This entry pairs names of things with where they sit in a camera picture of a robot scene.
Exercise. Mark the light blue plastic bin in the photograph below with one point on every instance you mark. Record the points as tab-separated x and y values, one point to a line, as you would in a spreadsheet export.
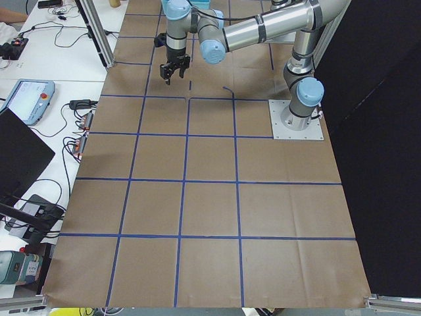
201	4

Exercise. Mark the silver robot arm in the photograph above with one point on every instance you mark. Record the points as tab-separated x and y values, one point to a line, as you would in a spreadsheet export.
305	18

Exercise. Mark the black laptop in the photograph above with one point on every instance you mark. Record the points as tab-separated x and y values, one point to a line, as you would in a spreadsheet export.
24	156

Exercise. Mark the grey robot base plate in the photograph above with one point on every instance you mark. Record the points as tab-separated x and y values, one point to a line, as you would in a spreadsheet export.
286	126

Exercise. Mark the robot teach pendant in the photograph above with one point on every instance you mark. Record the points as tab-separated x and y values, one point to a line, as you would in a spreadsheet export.
29	99

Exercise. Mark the wooden cylinder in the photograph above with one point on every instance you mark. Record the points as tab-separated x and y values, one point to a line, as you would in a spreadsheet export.
115	3

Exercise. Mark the aluminium frame post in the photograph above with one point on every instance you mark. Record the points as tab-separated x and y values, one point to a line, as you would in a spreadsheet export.
96	31

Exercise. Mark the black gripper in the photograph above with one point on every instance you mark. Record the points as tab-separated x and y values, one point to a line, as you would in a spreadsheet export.
173	54

